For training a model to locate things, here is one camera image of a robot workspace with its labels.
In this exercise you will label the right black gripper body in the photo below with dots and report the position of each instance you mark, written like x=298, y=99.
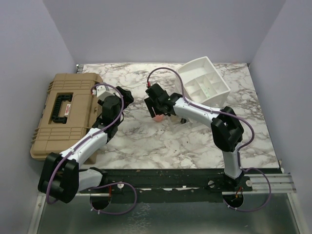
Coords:
x=156, y=108

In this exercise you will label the pink round compact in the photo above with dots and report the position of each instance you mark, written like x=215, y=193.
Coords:
x=158, y=118

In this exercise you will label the white makeup organizer with drawers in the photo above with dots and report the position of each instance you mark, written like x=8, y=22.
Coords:
x=202, y=83

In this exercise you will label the clear vial black cap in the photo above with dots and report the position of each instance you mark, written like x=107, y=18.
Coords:
x=183, y=121

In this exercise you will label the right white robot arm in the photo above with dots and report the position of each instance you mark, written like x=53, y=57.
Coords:
x=226, y=129

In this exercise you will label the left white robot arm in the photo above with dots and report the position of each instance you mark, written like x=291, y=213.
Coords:
x=78, y=156

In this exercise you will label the tan hard tool case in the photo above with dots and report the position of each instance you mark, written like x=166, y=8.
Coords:
x=69, y=113

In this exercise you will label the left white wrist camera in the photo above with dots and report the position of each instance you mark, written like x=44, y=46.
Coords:
x=101, y=92

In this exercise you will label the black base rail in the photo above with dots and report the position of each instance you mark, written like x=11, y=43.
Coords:
x=142, y=185

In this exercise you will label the aluminium rail frame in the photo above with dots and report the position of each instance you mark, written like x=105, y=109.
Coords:
x=270, y=208

